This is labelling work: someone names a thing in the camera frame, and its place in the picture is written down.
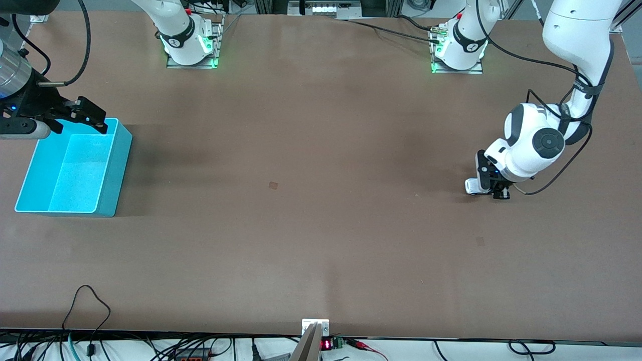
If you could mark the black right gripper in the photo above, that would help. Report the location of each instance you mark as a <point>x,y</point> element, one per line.
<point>36,102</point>

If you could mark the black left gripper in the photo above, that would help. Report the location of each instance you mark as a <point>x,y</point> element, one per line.
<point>503,188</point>

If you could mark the white jeep toy black roof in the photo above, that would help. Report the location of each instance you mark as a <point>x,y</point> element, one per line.
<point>471,186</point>

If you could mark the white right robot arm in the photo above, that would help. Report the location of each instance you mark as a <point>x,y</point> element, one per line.
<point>175,20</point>

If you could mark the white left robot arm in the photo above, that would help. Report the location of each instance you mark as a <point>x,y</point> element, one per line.
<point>577,30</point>

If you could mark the teal plastic storage box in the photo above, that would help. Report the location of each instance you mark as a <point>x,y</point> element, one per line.
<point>75,170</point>

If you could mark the red alligator clip lead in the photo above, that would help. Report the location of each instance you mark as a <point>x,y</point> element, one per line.
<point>363,345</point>

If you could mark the red digit display module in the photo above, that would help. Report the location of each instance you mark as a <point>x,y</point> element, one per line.
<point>328,344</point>

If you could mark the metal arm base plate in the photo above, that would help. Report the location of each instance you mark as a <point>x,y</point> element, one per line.
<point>456,71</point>
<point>193,64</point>

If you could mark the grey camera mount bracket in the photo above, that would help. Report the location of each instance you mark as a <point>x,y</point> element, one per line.
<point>311,341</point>

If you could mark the aluminium frame with power strip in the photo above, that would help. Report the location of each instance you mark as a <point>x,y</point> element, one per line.
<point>326,7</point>

